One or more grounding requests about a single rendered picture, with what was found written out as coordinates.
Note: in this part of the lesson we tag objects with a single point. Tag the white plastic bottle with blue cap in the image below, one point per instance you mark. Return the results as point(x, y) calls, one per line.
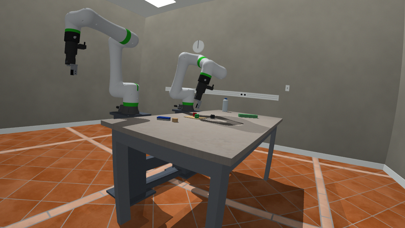
point(225, 105)

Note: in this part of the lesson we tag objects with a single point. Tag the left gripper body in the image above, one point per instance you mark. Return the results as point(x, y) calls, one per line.
point(202, 85)

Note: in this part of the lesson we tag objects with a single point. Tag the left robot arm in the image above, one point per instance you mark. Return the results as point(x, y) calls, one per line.
point(209, 68)

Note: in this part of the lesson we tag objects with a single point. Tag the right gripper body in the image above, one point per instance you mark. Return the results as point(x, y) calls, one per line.
point(71, 46)

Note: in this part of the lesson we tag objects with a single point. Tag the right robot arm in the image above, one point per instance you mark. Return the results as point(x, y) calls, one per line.
point(119, 38)

